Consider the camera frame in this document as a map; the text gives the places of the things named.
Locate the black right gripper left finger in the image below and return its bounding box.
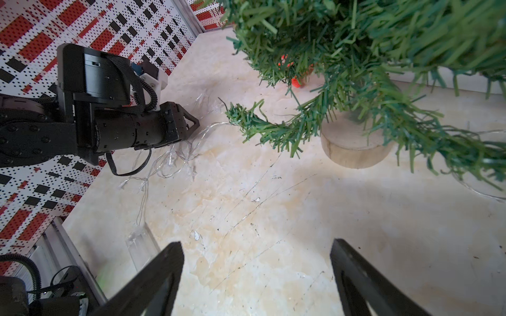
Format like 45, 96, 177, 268
92, 242, 184, 315

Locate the clear string light wire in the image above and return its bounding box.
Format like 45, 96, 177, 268
118, 90, 238, 226

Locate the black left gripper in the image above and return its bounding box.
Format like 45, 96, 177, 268
94, 101, 200, 153

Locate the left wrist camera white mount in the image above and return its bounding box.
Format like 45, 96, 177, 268
56, 42, 169, 112

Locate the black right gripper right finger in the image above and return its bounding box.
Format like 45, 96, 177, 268
330, 238, 428, 315

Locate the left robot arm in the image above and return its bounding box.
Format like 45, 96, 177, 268
1, 96, 200, 168

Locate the red plush monster toy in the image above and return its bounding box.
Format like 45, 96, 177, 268
278, 54, 314, 88

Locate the green christmas tree wooden base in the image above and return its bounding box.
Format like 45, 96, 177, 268
220, 1, 505, 186

